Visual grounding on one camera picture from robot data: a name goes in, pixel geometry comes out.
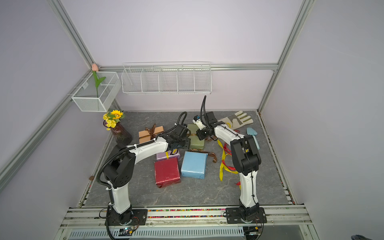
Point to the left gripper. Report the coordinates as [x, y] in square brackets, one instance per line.
[187, 144]

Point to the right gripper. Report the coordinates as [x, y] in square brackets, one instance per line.
[200, 136]

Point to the green gift box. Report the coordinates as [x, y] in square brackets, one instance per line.
[195, 142]

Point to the blue gift box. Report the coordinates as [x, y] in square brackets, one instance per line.
[194, 165]

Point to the red gift box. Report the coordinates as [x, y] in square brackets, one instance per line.
[167, 172]

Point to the yellow ribbon of red box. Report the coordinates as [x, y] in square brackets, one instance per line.
[223, 162]

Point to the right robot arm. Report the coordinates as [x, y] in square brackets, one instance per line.
[245, 155]

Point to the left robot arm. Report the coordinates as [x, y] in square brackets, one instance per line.
[116, 173]

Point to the yellow ribbon on purple box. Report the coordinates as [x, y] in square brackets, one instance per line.
[172, 154]

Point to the purple gift box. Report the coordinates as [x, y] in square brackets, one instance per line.
[161, 156]

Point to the orange gift box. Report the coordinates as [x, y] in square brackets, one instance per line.
[143, 138]

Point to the white gardening glove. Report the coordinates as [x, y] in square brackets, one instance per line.
[237, 120]

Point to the light blue garden trowel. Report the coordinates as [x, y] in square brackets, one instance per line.
[253, 133]

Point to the dark glass vase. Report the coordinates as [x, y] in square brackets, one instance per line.
[122, 137]

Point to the yellow sunflower bouquet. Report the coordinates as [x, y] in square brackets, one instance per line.
[111, 119]

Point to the small white mesh basket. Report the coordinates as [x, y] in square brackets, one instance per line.
[85, 97]

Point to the artificial pink tulip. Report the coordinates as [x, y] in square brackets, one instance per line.
[97, 80]

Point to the long white wire basket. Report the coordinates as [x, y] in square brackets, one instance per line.
[167, 78]

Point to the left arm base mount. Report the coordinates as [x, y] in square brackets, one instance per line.
[131, 217]

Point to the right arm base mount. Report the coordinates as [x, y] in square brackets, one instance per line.
[243, 215]

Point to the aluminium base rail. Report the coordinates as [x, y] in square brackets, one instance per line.
[286, 222]

